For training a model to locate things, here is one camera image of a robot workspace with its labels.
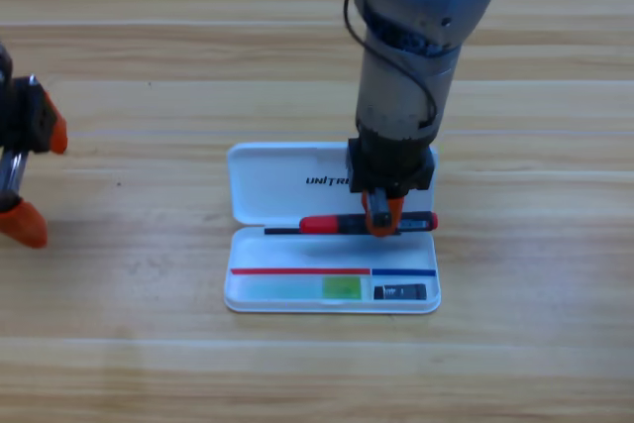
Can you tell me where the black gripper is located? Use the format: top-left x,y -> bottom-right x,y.
346,130 -> 437,239
0,41 -> 69,250

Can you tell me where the red and black marker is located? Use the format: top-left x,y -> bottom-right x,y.
299,211 -> 440,236

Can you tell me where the black eraser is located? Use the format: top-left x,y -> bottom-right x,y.
371,283 -> 428,301

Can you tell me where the green glue stick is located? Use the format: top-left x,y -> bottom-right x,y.
242,275 -> 363,301

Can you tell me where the white Unitree pencil case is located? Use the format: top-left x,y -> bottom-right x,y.
223,142 -> 442,315

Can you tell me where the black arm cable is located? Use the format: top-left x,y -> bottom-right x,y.
343,0 -> 438,130

